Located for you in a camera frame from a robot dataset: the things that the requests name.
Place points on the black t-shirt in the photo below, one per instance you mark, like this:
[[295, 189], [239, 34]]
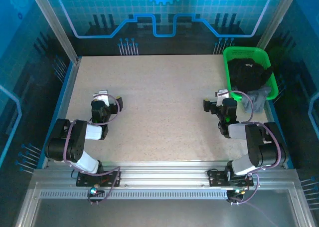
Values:
[[249, 74]]

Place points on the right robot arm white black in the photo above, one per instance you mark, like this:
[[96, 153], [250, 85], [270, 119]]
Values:
[[259, 147]]

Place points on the grey t-shirt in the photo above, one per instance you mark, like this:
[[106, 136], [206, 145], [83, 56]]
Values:
[[256, 99]]

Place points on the green plastic basket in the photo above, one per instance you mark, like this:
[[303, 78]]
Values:
[[249, 52]]

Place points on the small LED controller board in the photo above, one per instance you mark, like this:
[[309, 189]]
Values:
[[235, 193], [94, 190]]

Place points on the grey metal sheet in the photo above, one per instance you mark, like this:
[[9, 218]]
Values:
[[162, 214]]

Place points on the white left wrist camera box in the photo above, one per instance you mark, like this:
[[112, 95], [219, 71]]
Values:
[[101, 95]]

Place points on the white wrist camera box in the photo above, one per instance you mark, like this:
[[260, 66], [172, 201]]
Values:
[[221, 95], [101, 95]]

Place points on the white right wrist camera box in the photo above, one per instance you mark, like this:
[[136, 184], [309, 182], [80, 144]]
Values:
[[221, 95]]

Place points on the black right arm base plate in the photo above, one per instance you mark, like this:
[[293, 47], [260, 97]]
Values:
[[216, 178]]

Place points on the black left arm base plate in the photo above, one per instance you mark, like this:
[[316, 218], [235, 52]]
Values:
[[86, 180]]

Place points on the aluminium mounting rail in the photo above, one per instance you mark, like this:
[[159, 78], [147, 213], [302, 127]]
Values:
[[162, 174]]

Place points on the aluminium frame post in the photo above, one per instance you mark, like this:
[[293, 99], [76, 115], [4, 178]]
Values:
[[57, 25], [276, 17]]

